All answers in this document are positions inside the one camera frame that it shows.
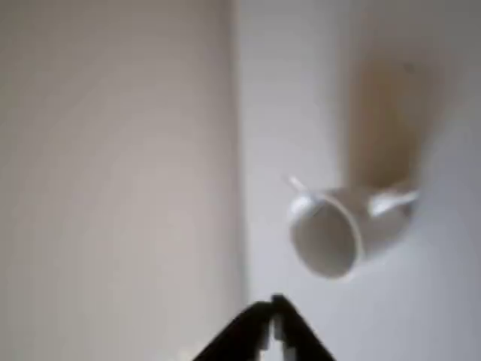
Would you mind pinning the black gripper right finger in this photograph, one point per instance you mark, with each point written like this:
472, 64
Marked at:
297, 331

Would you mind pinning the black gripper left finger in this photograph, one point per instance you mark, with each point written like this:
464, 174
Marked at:
244, 334

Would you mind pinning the white ceramic mug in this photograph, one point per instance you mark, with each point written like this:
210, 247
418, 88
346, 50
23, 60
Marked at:
327, 240

